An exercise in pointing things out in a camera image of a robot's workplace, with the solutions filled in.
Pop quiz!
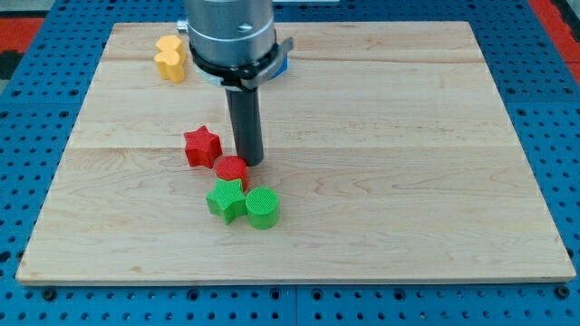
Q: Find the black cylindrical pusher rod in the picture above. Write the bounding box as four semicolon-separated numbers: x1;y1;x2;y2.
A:
226;89;264;167

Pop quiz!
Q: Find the red star block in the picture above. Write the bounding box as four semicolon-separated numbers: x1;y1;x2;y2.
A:
183;125;222;168

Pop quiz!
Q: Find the blue block behind arm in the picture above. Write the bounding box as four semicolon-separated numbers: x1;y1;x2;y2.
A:
272;56;289;80

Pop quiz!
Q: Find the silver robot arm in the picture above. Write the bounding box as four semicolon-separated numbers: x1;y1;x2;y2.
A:
179;0;294;167

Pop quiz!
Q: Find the green star block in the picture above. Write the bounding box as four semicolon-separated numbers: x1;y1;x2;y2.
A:
206;178;247;225

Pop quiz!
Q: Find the red cylinder block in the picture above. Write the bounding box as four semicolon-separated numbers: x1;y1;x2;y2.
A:
215;156;248;191

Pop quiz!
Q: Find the yellow heart block front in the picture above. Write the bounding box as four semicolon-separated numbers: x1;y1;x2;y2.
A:
154;50;185;83

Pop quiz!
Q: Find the green cylinder block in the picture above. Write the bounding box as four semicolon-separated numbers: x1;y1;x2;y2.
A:
246;187;279;229

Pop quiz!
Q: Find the yellow block rear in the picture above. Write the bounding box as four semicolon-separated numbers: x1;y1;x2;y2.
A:
155;34;187;63

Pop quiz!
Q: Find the wooden board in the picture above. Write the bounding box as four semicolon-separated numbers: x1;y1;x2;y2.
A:
16;21;575;286

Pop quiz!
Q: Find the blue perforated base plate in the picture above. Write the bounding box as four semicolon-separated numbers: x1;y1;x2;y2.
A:
1;0;579;325

